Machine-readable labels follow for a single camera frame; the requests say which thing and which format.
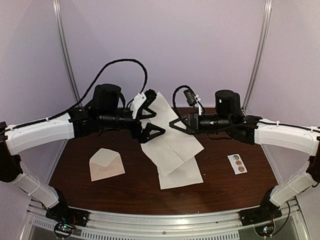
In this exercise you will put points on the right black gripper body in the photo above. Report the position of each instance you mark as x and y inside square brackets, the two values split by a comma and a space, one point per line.
[194, 124]

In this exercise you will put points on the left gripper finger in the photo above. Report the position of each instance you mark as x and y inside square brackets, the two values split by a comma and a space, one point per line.
[150, 132]
[147, 113]

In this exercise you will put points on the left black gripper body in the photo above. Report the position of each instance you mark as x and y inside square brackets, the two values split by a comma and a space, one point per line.
[135, 132]

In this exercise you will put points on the white letter paper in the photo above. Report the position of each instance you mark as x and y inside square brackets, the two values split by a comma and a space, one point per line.
[173, 148]

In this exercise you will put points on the cream envelope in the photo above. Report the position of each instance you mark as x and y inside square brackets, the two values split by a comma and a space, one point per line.
[105, 163]

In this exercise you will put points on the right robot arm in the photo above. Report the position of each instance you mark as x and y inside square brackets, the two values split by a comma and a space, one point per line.
[255, 130]

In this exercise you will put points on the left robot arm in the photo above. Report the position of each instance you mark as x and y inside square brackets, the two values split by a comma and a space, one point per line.
[99, 115]

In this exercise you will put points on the white paper sheet on table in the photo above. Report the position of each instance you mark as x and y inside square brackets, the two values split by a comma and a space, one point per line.
[185, 175]

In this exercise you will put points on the sticker strip with seals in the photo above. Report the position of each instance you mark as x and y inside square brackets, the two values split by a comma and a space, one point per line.
[237, 164]

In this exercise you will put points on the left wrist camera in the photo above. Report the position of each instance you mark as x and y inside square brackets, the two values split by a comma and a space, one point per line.
[142, 99]

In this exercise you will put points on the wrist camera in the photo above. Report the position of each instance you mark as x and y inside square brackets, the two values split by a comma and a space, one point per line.
[194, 101]
[142, 99]

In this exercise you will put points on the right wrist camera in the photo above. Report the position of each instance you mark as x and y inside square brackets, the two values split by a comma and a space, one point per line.
[194, 101]

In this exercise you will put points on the right aluminium frame post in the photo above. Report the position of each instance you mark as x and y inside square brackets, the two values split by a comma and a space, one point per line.
[264, 31]

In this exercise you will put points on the aluminium frame post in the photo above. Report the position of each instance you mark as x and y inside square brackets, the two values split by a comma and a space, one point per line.
[264, 31]
[57, 11]

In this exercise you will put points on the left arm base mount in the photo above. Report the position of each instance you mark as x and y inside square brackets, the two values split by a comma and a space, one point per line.
[67, 226]

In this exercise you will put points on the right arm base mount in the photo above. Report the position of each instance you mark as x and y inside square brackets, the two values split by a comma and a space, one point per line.
[262, 219]

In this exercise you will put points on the left aluminium frame post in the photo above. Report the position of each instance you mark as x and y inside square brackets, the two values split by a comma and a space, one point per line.
[57, 11]

